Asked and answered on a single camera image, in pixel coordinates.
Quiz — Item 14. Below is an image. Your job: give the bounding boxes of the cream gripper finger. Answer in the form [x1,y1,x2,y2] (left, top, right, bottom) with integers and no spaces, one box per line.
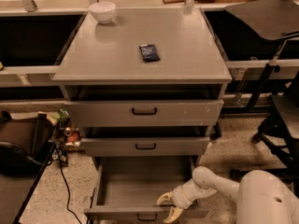
[156,192,173,205]
[164,206,183,224]

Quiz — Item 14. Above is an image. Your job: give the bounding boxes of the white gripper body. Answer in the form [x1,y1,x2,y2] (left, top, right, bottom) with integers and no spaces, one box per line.
[170,180,217,209]

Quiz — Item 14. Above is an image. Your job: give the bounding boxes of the grey bottom drawer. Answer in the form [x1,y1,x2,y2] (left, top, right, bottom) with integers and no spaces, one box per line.
[83,155,210,222]

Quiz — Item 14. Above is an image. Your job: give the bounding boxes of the grey drawer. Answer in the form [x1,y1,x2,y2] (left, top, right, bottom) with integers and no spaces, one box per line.
[65,100,223,127]
[81,137,209,157]
[83,155,210,222]

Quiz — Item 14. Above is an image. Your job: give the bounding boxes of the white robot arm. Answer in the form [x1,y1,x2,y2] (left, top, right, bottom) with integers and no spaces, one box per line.
[157,166,299,224]

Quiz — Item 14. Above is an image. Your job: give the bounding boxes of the grey top drawer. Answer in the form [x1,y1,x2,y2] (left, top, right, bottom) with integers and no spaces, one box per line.
[65,100,223,127]

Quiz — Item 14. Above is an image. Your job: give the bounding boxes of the grey middle drawer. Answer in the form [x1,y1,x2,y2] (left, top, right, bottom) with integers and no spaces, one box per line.
[81,137,209,157]

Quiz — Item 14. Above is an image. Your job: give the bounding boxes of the grey drawer cabinet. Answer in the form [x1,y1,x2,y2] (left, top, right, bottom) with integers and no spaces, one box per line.
[51,7,233,181]

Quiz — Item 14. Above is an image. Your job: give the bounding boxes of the black rod on floor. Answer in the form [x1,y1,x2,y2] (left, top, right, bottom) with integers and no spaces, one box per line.
[86,189,96,224]

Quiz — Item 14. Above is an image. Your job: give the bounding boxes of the pile of colourful items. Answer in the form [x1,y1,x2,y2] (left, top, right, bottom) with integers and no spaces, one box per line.
[51,108,84,165]

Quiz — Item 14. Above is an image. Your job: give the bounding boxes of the dark blue snack packet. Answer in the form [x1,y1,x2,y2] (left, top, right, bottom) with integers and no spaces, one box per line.
[139,44,160,62]

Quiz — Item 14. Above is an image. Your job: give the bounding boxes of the black side table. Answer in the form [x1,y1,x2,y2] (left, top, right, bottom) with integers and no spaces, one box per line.
[0,143,55,224]

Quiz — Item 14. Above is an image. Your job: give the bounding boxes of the white bowl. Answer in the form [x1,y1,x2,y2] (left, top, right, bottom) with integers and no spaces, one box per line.
[89,2,116,23]

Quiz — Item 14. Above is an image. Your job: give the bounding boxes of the wooden stick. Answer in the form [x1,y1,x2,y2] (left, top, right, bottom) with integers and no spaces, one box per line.
[163,0,185,5]

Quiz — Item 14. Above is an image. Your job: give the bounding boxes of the black office chair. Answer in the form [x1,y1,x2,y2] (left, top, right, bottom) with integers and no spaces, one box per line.
[223,0,299,198]

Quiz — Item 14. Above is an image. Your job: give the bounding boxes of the black cable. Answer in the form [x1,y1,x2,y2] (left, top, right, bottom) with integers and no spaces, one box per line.
[54,147,82,224]

